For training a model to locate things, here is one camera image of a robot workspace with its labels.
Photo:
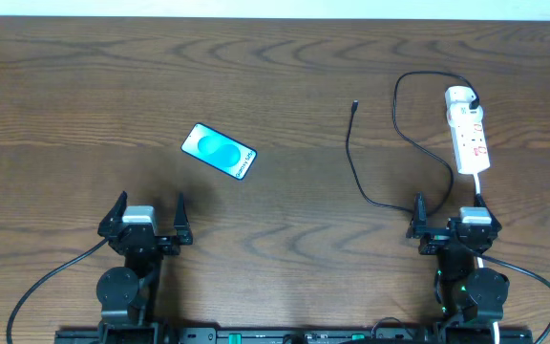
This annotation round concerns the white USB charger adapter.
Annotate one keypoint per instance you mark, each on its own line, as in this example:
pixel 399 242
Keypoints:
pixel 460 114

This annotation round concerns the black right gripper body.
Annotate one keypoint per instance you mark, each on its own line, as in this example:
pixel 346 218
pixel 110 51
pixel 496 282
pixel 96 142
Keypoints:
pixel 452 237

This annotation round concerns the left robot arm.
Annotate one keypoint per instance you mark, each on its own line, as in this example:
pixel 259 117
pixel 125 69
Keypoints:
pixel 128 293

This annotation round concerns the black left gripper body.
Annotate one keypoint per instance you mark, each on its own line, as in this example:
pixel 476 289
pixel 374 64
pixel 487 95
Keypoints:
pixel 146 238

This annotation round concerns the blue Samsung Galaxy smartphone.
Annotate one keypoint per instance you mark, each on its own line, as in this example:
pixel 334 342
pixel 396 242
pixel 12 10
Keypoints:
pixel 219 151

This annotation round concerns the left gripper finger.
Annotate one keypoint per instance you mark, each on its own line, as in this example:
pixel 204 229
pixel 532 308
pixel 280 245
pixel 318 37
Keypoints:
pixel 111 224
pixel 182 227

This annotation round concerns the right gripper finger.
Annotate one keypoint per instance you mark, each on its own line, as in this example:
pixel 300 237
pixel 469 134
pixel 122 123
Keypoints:
pixel 479 202
pixel 418 224

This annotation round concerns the white power strip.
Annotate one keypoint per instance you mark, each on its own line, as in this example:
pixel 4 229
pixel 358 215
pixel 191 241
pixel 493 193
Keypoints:
pixel 470 146

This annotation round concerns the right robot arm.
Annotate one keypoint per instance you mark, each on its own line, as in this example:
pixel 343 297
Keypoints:
pixel 472 296

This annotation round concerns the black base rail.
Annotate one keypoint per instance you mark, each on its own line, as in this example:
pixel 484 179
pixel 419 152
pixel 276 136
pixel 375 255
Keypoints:
pixel 237 336

